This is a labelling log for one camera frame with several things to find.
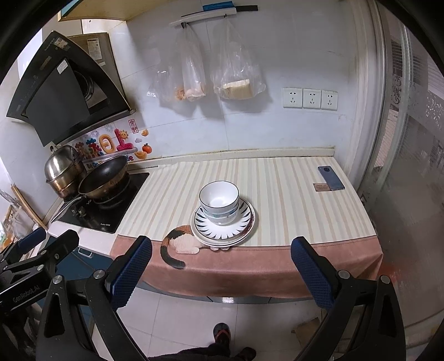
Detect colourful wall sticker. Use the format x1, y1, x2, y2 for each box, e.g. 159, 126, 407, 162
71, 127, 153, 164

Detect blue smartphone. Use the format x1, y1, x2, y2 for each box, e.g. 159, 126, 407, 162
318, 165, 345, 191

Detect cardboard piece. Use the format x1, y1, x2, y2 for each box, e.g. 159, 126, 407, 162
291, 317, 322, 344

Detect patterned plates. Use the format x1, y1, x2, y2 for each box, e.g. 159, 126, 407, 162
191, 205, 258, 248

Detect stainless steel pot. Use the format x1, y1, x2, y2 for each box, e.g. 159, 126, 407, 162
44, 145, 87, 199

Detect blue and black wall holder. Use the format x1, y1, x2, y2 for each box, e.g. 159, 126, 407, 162
203, 1, 259, 13

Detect blue base cabinet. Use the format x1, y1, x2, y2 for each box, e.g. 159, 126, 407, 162
55, 247, 117, 278

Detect black gas stove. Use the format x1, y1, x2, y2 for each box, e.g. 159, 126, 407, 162
55, 172, 150, 234

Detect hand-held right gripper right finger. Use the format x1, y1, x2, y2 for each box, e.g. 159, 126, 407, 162
291, 237, 406, 361

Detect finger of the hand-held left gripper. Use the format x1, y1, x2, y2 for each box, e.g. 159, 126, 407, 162
0, 227, 47, 264
0, 229, 80, 278

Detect dark wok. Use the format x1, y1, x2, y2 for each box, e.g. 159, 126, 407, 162
50, 155, 131, 223

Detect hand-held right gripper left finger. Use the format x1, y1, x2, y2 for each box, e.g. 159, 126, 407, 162
36, 236, 153, 361

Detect clear plastic bag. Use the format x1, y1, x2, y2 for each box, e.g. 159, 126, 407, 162
147, 24, 209, 105
210, 19, 266, 101

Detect white wall hook rail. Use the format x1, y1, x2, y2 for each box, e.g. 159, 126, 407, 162
170, 10, 237, 27

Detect blue leaf pattern plate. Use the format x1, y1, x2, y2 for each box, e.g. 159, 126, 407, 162
193, 199, 253, 241

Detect white wall socket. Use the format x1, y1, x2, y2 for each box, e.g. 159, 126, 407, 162
303, 88, 322, 109
321, 89, 338, 112
282, 87, 303, 108

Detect metal chimney cover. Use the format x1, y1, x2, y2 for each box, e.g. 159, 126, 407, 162
67, 32, 123, 105

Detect person's dark trouser leg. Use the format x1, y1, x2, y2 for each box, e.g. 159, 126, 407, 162
147, 342, 258, 361

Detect blue striped white bowl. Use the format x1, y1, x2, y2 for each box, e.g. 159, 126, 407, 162
201, 205, 239, 226

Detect black range hood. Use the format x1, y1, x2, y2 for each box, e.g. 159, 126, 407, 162
6, 31, 136, 148

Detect person's shoe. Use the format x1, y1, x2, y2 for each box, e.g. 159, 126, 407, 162
213, 323, 232, 344

